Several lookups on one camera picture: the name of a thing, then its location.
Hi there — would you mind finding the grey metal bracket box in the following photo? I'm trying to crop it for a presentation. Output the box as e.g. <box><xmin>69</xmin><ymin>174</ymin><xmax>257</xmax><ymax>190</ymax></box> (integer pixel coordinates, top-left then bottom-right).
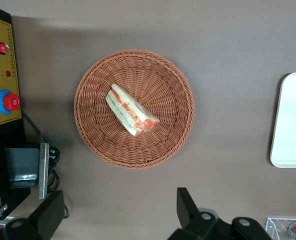
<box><xmin>4</xmin><ymin>142</ymin><xmax>50</xmax><ymax>200</ymax></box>

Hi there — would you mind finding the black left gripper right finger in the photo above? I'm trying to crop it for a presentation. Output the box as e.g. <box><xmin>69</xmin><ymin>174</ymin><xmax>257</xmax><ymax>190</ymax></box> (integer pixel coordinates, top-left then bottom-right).
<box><xmin>166</xmin><ymin>187</ymin><xmax>273</xmax><ymax>240</ymax></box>

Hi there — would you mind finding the clear acrylic can box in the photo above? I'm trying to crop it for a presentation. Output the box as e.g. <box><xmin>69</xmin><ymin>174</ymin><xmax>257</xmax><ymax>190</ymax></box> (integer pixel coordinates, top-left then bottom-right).
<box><xmin>265</xmin><ymin>217</ymin><xmax>296</xmax><ymax>240</ymax></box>

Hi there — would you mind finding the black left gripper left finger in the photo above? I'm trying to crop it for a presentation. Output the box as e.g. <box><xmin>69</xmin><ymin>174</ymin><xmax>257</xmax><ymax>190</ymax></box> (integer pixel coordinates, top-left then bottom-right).
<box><xmin>0</xmin><ymin>190</ymin><xmax>65</xmax><ymax>240</ymax></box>

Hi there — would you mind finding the black power cable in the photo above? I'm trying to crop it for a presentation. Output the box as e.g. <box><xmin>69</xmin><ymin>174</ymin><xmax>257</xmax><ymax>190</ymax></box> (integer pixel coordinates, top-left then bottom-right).
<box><xmin>21</xmin><ymin>109</ymin><xmax>70</xmax><ymax>220</ymax></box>

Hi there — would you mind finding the plastic-wrapped triangle sandwich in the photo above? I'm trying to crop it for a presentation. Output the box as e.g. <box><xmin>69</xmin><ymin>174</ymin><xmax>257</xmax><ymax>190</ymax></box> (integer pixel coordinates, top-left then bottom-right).
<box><xmin>105</xmin><ymin>83</ymin><xmax>161</xmax><ymax>137</ymax></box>

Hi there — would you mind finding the cream rectangular plastic tray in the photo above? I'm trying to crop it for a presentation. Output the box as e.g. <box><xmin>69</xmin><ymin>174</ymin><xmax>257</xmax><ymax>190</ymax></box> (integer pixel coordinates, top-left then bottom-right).
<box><xmin>269</xmin><ymin>72</ymin><xmax>296</xmax><ymax>169</ymax></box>

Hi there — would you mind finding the round brown wicker basket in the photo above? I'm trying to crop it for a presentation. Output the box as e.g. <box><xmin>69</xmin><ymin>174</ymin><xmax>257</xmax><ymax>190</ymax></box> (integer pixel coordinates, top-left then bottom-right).
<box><xmin>73</xmin><ymin>49</ymin><xmax>196</xmax><ymax>170</ymax></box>

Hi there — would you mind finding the black yellow-panel control box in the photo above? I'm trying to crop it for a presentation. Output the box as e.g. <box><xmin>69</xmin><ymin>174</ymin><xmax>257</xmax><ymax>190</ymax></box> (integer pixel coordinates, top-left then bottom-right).
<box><xmin>0</xmin><ymin>3</ymin><xmax>32</xmax><ymax>226</ymax></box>

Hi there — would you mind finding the red emergency stop button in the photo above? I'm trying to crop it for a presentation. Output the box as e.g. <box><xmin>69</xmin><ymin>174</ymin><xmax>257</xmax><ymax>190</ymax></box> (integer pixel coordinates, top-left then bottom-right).
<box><xmin>0</xmin><ymin>89</ymin><xmax>22</xmax><ymax>115</ymax></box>

